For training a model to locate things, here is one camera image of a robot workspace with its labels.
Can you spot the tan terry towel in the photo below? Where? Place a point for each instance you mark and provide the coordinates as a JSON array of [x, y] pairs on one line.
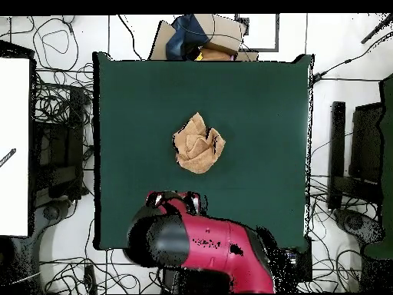
[[196, 147]]

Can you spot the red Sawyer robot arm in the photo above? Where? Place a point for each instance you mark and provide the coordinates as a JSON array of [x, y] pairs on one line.
[[215, 245]]

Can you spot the white flat panel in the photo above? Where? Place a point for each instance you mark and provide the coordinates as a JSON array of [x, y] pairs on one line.
[[13, 138]]

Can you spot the dark green table cloth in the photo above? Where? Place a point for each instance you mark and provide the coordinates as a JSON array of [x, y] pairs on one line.
[[138, 123]]

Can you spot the grey stand foot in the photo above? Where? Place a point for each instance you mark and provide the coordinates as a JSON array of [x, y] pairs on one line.
[[356, 222], [52, 212]]

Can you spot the black power strip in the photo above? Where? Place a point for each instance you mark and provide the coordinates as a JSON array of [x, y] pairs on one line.
[[90, 278]]

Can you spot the black equipment rack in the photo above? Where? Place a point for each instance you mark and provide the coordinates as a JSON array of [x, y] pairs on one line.
[[58, 147]]

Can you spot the striped black rod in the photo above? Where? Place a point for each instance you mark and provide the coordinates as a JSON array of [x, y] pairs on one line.
[[7, 156]]

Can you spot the orange garment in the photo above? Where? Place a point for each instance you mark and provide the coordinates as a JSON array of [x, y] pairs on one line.
[[215, 55]]

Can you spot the dark blue garment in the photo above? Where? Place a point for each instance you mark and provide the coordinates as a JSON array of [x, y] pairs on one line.
[[185, 37]]

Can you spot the brown cardboard box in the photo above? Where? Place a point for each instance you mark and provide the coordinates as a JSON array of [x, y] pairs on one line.
[[221, 30]]

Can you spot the black upright bar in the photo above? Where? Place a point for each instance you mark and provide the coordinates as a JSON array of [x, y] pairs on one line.
[[337, 153]]

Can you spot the black chair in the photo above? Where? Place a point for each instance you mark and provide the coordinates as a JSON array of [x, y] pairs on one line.
[[367, 141]]

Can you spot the thin black rod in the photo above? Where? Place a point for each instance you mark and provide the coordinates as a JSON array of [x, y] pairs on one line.
[[377, 29]]

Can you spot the black square frame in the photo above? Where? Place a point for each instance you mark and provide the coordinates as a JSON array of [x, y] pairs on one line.
[[261, 49]]

